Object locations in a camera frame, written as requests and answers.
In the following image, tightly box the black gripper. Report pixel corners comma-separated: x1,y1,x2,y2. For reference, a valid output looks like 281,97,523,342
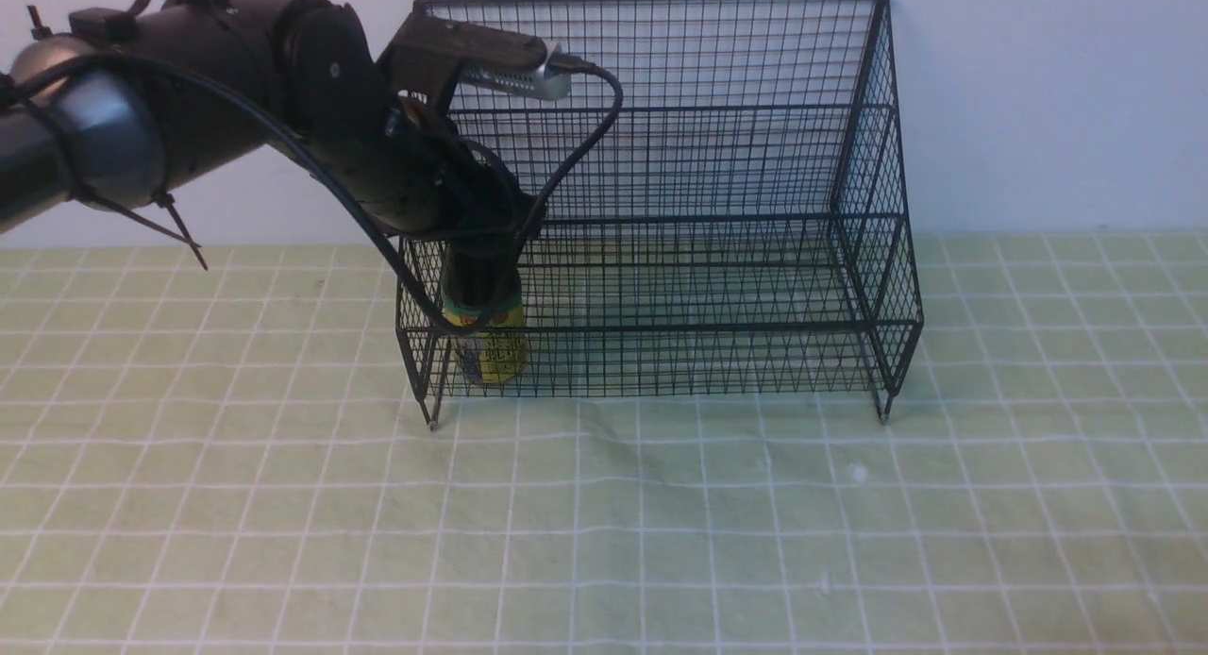
327,94,544,302

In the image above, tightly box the dark sauce bottle orange cap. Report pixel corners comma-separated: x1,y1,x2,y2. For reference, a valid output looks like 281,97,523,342
440,257,529,387

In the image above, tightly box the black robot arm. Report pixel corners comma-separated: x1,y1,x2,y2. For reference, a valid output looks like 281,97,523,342
2,0,574,311

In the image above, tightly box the green checkered tablecloth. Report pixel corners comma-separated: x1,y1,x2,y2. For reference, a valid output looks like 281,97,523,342
1,232,1207,654

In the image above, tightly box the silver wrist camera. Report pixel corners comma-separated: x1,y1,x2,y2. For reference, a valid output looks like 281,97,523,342
377,11,573,103

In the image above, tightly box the black camera cable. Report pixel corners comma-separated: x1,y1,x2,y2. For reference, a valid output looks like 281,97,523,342
0,51,626,337

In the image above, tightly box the black wire mesh shelf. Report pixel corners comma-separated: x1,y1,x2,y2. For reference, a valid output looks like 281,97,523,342
395,0,924,428

